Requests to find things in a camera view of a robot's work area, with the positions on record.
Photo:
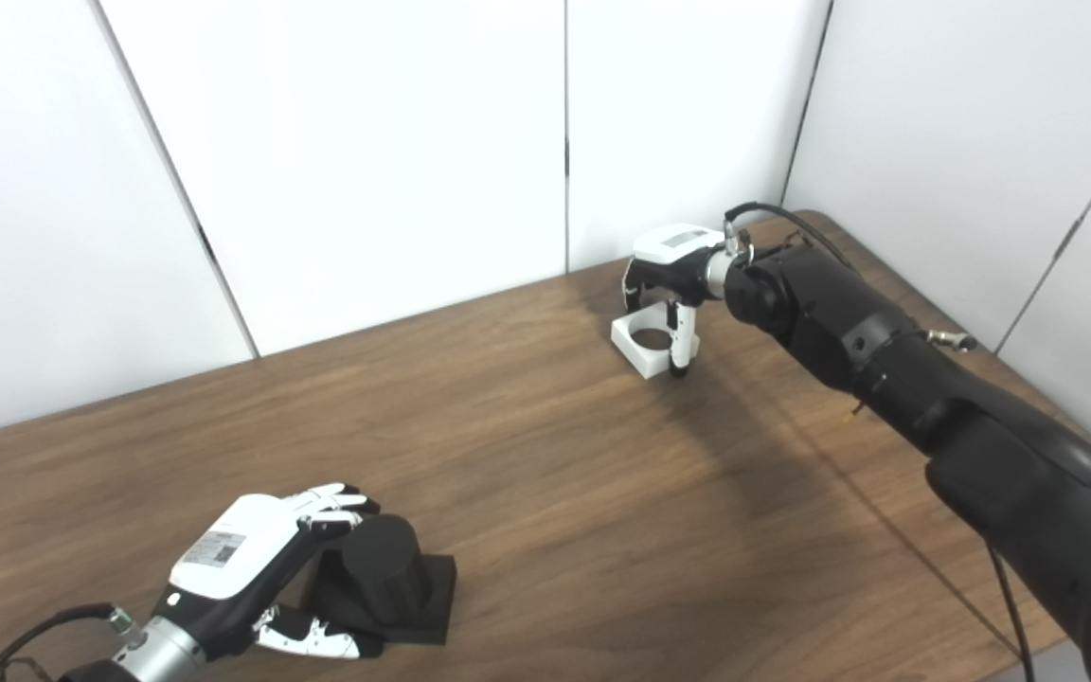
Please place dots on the white square piece with hole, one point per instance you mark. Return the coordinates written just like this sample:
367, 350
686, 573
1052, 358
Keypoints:
640, 358

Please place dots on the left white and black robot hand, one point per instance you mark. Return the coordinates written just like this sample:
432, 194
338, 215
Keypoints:
233, 549

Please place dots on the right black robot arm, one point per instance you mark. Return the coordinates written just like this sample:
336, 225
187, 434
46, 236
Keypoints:
886, 360

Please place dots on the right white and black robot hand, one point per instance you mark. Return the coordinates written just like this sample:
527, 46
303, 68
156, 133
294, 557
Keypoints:
673, 256

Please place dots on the black peg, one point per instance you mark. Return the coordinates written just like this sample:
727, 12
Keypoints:
384, 568

